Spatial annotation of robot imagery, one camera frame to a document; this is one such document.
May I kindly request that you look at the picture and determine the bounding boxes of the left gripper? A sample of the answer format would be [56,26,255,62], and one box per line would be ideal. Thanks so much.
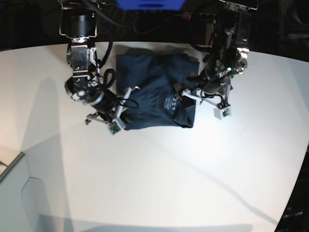
[174,76,232,109]

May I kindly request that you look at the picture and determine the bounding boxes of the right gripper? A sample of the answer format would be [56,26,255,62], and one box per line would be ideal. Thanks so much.
[85,86,140,125]

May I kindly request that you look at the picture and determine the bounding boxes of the dark blue t-shirt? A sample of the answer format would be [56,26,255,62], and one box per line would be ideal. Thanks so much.
[116,51,199,131]

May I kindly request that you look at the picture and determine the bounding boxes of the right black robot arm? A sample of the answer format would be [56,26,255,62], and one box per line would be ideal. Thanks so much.
[59,0,134,130]

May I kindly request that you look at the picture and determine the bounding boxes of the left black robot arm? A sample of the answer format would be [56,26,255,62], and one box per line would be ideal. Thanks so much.
[174,0,258,110]

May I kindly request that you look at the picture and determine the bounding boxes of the black power strip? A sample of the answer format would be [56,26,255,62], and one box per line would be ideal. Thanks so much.
[181,11,218,23]

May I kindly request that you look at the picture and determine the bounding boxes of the blue box overhead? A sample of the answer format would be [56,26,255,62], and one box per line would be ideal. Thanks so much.
[116,0,185,10]

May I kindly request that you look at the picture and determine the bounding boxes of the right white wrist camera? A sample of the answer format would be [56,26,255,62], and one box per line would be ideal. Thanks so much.
[106,118,126,135]

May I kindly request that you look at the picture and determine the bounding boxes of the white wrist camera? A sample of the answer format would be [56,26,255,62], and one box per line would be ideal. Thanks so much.
[214,105,231,120]
[106,118,126,135]

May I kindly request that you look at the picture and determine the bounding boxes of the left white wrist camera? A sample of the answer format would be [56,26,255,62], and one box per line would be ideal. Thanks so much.
[214,105,231,120]

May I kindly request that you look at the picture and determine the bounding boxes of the grey looped cable on floor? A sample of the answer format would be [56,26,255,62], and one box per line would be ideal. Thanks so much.
[100,9,140,37]

